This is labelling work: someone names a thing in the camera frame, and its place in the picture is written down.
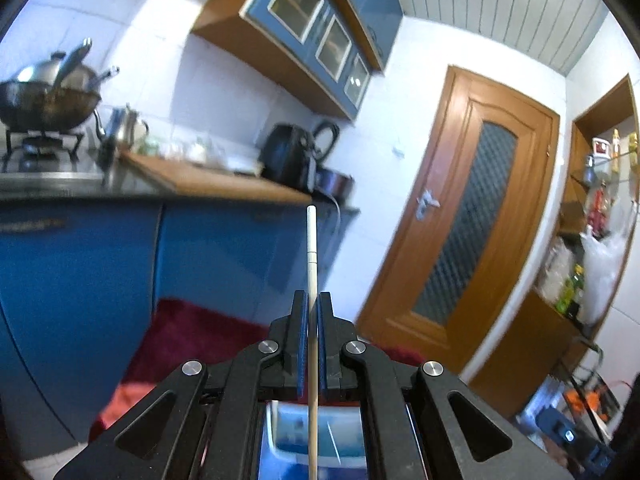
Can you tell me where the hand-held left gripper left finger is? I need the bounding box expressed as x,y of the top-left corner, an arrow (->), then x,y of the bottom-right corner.
52,291 -> 307,480

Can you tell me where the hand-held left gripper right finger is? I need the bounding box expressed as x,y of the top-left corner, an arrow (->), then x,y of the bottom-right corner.
319,291 -> 574,480

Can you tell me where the blue utensil holder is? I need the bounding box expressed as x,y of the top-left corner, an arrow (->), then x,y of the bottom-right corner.
257,400 -> 369,480

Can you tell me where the white chopstick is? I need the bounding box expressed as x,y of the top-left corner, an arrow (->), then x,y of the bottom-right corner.
305,205 -> 321,480

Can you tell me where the red printed blanket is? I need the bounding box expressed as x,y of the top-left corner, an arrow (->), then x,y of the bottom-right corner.
87,297 -> 426,443

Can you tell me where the black rice cooker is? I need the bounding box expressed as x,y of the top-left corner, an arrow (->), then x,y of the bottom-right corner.
310,119 -> 356,204

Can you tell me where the wooden cutting board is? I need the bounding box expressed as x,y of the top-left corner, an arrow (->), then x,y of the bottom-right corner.
119,152 -> 314,206

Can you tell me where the black air fryer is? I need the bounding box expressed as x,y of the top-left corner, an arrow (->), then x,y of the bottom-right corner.
257,123 -> 321,194

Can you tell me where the white dish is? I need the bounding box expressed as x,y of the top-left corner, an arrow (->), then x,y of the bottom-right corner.
214,152 -> 261,171

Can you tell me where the wooden shelf unit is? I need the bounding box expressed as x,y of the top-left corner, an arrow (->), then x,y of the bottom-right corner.
469,74 -> 640,419

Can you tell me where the wooden door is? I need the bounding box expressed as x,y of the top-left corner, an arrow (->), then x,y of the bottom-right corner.
354,65 -> 561,377

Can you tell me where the blue base cabinet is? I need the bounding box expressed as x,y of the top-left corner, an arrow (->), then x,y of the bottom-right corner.
0,199 -> 361,461

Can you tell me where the green bottle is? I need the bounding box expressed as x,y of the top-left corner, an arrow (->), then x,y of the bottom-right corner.
564,264 -> 586,312

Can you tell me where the steel kettle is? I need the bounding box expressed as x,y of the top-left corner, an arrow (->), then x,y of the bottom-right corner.
92,104 -> 150,154

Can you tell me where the white plastic bag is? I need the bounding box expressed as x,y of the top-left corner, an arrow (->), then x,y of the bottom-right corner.
579,202 -> 639,327

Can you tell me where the gas stove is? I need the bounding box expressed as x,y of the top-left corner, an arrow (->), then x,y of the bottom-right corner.
0,127 -> 89,174

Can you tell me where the dark wok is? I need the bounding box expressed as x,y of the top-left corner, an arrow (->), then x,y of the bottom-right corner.
0,80 -> 102,132

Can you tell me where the steel ladle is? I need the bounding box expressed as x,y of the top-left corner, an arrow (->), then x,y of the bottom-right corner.
51,37 -> 94,97

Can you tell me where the steel pot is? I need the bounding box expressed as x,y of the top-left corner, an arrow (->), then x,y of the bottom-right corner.
14,52 -> 97,92

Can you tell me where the white power cable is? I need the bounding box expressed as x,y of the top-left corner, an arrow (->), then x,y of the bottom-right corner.
327,192 -> 344,242

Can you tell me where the silver door handle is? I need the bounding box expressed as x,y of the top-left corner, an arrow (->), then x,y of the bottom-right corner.
414,188 -> 441,221

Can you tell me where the steel skimmer handle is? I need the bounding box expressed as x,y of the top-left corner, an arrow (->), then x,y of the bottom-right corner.
91,65 -> 120,87

